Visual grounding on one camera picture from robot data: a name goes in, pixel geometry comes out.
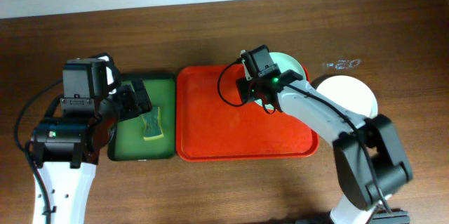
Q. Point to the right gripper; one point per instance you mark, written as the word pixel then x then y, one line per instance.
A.
pixel 248 90

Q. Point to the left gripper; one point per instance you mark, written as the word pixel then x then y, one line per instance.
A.
pixel 132 97

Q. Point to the mint green plate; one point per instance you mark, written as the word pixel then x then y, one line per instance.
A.
pixel 287 66

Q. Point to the green yellow sponge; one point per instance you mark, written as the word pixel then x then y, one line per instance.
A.
pixel 152 124

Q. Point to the white plate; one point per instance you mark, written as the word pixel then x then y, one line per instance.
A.
pixel 348 92

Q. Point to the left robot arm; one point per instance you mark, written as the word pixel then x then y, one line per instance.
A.
pixel 64 148

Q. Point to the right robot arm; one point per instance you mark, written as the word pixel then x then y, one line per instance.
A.
pixel 370 160

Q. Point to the dark green soapy tray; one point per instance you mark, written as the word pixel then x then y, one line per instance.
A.
pixel 129 144

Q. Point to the red plastic tray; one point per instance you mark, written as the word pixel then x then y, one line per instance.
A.
pixel 207 129

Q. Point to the grey aluminium base rail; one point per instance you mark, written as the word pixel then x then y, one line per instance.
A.
pixel 396 217

